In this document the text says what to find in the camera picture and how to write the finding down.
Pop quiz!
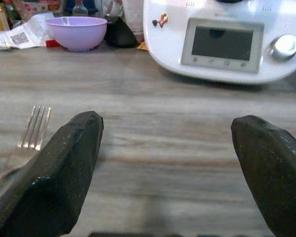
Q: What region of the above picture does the black angular object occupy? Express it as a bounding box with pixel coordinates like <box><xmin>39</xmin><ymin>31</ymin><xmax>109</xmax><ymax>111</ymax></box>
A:
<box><xmin>104</xmin><ymin>16</ymin><xmax>140</xmax><ymax>49</ymax></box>

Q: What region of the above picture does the white kitchen appliance with screen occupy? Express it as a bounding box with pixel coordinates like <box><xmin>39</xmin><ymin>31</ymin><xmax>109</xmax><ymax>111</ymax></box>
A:
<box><xmin>142</xmin><ymin>0</ymin><xmax>296</xmax><ymax>86</ymax></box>

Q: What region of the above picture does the white paper with QR code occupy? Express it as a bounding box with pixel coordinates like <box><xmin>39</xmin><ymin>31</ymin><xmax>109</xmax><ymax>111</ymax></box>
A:
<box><xmin>0</xmin><ymin>13</ymin><xmax>55</xmax><ymax>50</ymax></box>

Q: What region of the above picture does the lilac plastic bowl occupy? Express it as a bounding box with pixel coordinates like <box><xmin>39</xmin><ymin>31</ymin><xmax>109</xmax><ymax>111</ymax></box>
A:
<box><xmin>45</xmin><ymin>16</ymin><xmax>108</xmax><ymax>52</ymax></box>

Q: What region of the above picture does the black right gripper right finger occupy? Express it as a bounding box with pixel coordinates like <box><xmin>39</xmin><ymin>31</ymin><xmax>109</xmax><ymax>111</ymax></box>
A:
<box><xmin>230</xmin><ymin>115</ymin><xmax>296</xmax><ymax>237</ymax></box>

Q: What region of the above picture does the silver metal fork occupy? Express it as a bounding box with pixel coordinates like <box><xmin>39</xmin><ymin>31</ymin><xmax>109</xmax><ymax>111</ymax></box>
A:
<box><xmin>0</xmin><ymin>105</ymin><xmax>52</xmax><ymax>205</ymax></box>

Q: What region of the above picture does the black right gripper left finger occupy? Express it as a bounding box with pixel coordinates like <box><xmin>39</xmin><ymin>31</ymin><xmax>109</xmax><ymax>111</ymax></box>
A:
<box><xmin>0</xmin><ymin>110</ymin><xmax>105</xmax><ymax>237</ymax></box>

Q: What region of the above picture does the small red box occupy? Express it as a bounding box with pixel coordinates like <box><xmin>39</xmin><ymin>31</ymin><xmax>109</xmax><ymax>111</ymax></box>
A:
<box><xmin>45</xmin><ymin>39</ymin><xmax>63</xmax><ymax>48</ymax></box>

